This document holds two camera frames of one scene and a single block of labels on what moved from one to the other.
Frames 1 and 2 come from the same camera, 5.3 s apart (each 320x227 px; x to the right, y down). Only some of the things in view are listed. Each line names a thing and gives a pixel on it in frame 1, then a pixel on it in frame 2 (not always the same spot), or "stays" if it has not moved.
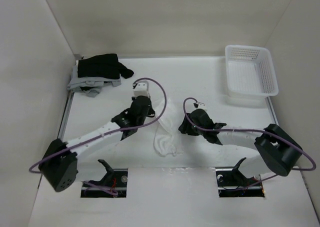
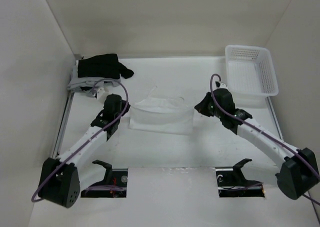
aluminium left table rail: x=66 y=115 stays
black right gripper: x=184 y=128 → x=201 y=106
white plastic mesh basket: x=250 y=70 stays
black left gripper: x=150 y=111 → x=123 y=103
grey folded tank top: x=89 y=86 stays
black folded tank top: x=102 y=66 stays
